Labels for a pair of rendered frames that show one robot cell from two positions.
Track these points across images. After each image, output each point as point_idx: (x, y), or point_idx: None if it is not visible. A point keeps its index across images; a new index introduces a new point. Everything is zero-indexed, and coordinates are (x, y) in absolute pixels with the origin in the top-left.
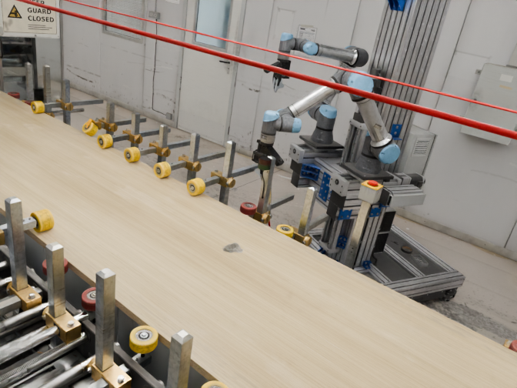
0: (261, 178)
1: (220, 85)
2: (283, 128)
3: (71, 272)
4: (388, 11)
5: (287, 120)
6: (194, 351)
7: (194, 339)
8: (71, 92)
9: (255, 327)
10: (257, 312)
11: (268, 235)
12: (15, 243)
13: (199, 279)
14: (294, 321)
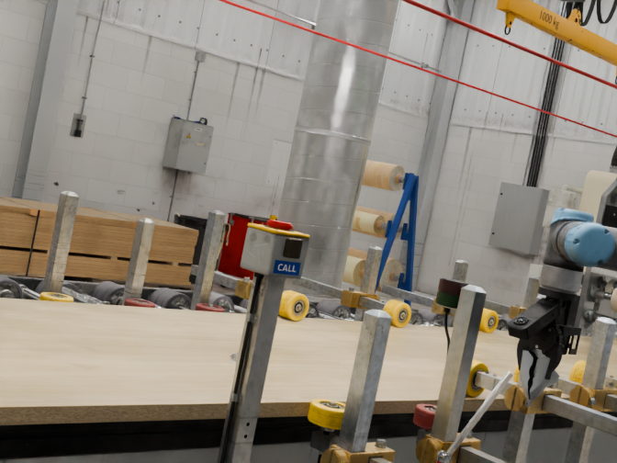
0: (523, 389)
1: None
2: (558, 242)
3: None
4: None
5: (571, 224)
6: (15, 300)
7: (33, 304)
8: None
9: (31, 321)
10: (61, 329)
11: (301, 391)
12: (200, 260)
13: (156, 331)
14: (25, 333)
